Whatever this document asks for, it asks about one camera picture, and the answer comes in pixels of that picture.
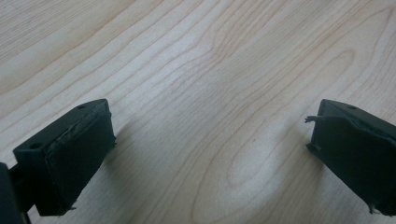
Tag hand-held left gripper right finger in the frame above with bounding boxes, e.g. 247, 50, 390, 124
304, 98, 396, 217

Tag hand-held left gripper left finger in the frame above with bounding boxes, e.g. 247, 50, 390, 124
12, 98, 117, 217

